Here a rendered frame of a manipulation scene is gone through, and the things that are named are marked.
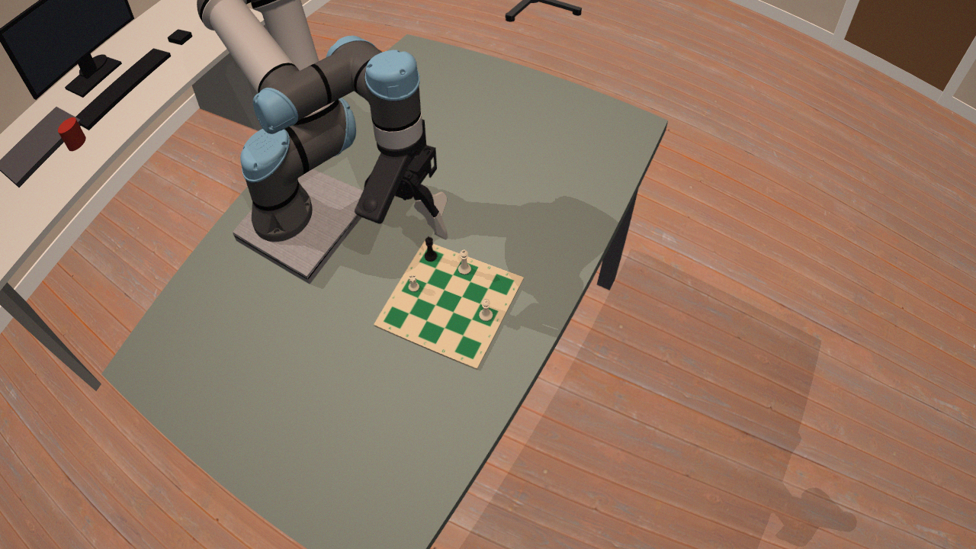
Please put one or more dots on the green and cream chessboard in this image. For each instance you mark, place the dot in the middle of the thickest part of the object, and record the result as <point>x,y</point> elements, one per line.
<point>443,314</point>

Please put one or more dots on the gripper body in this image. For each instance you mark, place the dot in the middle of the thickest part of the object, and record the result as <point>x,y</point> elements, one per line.
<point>420,159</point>

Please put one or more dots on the black chess piece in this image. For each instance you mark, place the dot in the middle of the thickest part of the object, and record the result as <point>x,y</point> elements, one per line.
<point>430,255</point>

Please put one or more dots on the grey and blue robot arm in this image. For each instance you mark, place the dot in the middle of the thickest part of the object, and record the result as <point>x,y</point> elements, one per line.
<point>293,88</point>

